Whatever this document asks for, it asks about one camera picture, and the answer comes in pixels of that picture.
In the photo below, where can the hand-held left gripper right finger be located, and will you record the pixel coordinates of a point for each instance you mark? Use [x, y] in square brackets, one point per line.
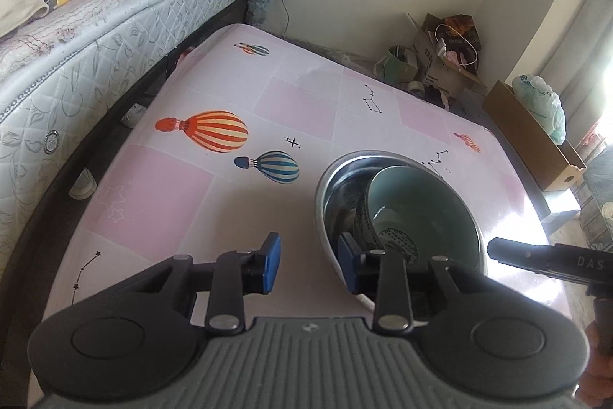
[347, 265]

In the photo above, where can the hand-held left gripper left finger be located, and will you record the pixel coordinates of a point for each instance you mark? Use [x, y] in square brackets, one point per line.
[271, 265]

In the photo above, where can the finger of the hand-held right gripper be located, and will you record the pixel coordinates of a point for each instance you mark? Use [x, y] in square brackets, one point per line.
[507, 253]

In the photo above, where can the grey-green ceramic bowl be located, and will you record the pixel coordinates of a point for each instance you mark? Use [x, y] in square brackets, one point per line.
[421, 207]

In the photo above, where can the person's right hand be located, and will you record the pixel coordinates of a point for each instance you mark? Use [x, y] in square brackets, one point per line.
[601, 370]

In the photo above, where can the long open cardboard box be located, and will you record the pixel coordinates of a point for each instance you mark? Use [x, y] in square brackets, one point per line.
[522, 131]

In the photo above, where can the green-white plastic bag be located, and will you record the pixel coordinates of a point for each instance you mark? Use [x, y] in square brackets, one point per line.
[541, 102]

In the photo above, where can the light curtain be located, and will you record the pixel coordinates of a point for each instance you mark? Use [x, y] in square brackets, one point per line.
[589, 78]

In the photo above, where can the printed cardboard box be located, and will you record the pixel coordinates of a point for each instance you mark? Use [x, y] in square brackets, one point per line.
[445, 76]

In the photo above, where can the tape roll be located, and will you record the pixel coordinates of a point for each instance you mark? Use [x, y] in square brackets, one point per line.
[417, 87]

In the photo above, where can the white sneaker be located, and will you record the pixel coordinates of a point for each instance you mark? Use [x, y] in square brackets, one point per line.
[84, 186]
[135, 115]

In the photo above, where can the green paper bag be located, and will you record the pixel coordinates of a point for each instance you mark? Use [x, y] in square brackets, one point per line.
[390, 66]

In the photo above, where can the dark gift bag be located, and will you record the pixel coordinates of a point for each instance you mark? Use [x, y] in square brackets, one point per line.
[459, 30]

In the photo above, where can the white quilted mattress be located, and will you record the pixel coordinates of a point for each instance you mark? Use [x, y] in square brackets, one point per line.
[96, 92]

